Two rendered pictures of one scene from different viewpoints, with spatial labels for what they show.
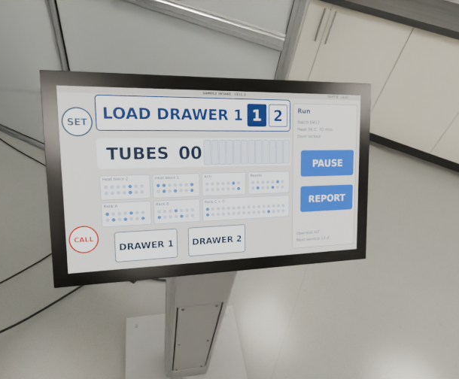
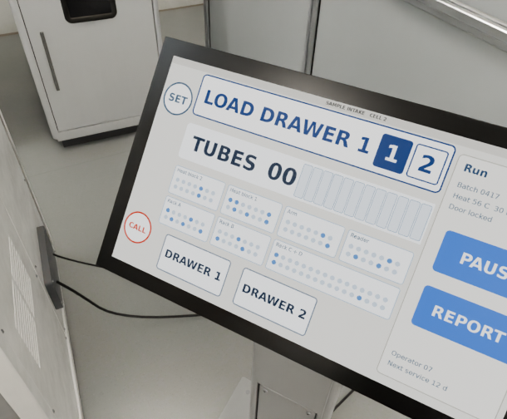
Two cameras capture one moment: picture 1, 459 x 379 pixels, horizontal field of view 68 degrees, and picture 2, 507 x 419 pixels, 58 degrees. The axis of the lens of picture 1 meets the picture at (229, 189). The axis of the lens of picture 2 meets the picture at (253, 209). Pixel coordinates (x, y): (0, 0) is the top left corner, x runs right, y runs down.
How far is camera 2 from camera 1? 22 cm
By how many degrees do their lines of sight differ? 32
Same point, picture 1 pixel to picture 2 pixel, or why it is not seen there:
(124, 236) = (174, 243)
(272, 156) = (395, 221)
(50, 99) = (163, 68)
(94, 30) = (349, 26)
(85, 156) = (171, 138)
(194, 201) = (263, 238)
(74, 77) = (193, 51)
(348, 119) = not seen: outside the picture
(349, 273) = not seen: outside the picture
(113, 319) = (230, 369)
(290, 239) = (377, 355)
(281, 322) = not seen: outside the picture
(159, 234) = (209, 258)
